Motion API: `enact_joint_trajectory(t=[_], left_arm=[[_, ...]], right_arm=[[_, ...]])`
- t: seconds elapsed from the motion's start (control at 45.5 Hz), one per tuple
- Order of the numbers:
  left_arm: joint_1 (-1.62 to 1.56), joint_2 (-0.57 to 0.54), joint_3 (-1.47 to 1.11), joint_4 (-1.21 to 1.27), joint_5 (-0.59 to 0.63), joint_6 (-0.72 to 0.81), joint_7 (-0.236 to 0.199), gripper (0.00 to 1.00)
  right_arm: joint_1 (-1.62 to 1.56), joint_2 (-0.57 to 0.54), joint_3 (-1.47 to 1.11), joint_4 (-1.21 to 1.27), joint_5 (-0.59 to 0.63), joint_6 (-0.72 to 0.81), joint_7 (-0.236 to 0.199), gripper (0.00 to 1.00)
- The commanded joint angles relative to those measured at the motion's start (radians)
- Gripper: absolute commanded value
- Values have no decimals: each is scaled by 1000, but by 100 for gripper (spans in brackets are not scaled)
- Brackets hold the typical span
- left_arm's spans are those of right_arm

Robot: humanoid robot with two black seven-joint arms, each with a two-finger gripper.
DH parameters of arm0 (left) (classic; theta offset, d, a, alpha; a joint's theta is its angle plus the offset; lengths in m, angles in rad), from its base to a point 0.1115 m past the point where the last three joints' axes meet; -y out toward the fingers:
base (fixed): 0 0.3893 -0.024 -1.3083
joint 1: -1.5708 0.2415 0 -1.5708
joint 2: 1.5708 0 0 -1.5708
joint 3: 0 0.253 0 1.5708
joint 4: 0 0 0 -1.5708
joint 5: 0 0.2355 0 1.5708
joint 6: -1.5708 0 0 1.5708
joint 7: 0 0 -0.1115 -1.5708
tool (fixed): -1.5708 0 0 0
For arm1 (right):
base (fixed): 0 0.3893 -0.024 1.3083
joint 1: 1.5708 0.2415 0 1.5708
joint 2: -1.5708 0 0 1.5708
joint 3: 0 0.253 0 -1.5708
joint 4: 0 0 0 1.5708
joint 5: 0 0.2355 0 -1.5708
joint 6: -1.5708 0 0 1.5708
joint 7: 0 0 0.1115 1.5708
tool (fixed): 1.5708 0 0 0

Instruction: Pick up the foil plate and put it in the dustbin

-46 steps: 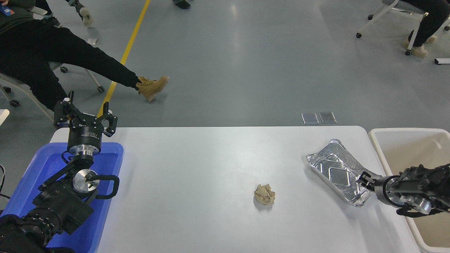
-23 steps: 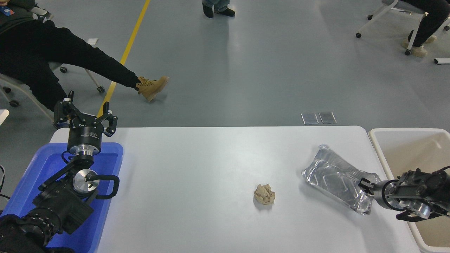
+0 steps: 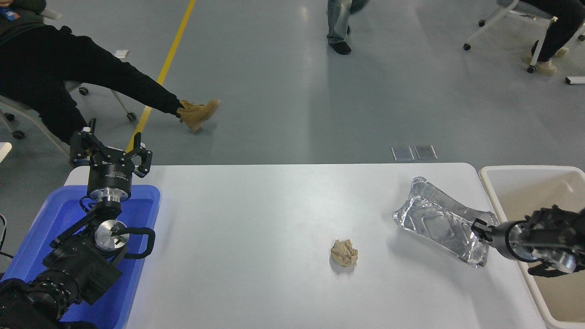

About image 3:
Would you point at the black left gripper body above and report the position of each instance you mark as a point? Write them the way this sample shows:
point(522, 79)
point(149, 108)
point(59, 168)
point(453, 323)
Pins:
point(110, 172)

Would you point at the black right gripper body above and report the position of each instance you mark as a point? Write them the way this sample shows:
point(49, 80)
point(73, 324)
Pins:
point(502, 238)

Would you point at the silver foil tray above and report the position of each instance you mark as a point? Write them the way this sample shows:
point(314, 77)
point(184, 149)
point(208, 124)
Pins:
point(434, 214)

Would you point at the clear floor plate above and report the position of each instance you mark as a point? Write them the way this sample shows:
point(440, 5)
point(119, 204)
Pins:
point(425, 153)
point(402, 154)

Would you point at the grey wheeled office chair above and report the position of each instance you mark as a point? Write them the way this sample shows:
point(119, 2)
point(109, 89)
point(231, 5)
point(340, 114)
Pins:
point(131, 116)

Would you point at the large pale bin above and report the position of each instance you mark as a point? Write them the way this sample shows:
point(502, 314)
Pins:
point(525, 192)

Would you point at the blue plastic tray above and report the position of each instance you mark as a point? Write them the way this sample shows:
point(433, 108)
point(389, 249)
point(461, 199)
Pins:
point(59, 214)

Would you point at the white table corner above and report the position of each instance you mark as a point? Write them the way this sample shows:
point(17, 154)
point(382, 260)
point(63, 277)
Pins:
point(3, 151)

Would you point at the white paper scrap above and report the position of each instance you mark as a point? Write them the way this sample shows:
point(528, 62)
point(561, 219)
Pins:
point(120, 53)

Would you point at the crumpled tan paper ball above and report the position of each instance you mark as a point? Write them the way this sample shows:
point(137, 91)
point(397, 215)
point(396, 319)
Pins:
point(343, 252)

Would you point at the white flat bar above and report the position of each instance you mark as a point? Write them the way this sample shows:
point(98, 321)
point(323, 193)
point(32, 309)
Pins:
point(576, 80)

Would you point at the seated person with pale shoes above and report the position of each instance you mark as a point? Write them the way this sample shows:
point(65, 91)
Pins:
point(560, 27)

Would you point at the white wheeled office chair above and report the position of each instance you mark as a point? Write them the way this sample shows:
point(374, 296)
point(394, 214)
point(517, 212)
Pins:
point(512, 4)

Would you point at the walking person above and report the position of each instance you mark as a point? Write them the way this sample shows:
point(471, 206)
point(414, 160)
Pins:
point(337, 23)

